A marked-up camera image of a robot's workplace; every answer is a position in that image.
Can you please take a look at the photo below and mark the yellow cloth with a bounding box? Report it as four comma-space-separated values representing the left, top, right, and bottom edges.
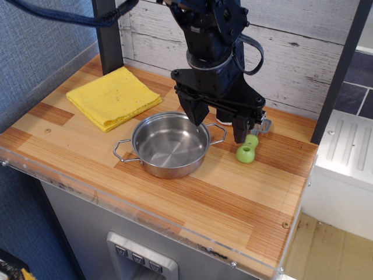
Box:
66, 67, 162, 132

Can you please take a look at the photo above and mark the silver dispenser panel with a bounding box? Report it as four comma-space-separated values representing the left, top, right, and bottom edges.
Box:
107, 232, 179, 279

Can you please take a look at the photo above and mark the yellow object bottom left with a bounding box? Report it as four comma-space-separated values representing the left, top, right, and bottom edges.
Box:
20, 268, 36, 280

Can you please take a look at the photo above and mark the white ribbed appliance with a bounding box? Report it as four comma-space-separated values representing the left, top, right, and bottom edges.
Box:
302, 110, 372, 240

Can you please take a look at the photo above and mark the plush sushi roll toy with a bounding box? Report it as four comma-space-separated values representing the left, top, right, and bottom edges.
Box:
216, 110, 233, 126

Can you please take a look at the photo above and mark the stainless steel pot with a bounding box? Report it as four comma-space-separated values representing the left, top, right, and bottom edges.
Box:
113, 111, 227, 179

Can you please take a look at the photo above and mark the green handled toy spatula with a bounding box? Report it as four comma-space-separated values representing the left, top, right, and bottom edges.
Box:
236, 120, 272, 164

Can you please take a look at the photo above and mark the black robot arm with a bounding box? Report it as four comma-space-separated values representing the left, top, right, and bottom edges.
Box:
165, 1, 266, 144

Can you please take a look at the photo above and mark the clear acrylic table guard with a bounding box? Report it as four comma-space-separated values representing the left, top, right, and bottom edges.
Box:
1, 139, 316, 279

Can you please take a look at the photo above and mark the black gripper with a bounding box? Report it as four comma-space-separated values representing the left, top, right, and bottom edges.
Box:
171, 59, 266, 144

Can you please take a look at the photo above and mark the dark grey right post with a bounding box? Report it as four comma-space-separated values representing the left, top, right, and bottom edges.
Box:
311, 0, 372, 145

